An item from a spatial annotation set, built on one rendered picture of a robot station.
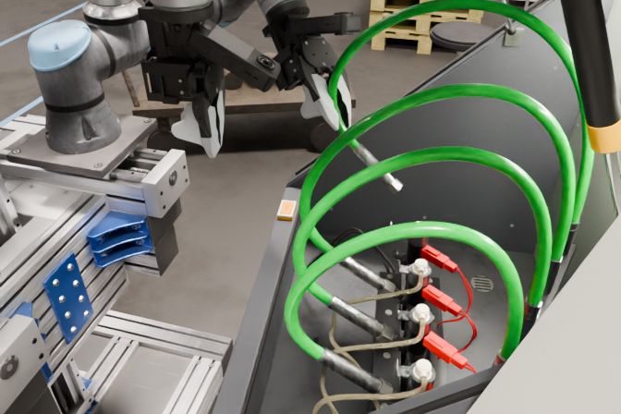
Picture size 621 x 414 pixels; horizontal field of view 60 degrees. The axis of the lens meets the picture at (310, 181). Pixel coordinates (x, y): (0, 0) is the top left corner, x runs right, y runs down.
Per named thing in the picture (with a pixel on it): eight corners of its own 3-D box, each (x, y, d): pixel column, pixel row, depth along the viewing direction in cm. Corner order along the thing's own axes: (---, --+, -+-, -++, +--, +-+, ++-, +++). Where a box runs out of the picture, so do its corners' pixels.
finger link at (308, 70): (326, 103, 85) (310, 53, 86) (334, 97, 84) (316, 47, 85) (305, 103, 82) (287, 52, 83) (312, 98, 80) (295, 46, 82)
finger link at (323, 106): (319, 140, 87) (301, 89, 88) (343, 126, 83) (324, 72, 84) (305, 142, 85) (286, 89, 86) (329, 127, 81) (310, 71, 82)
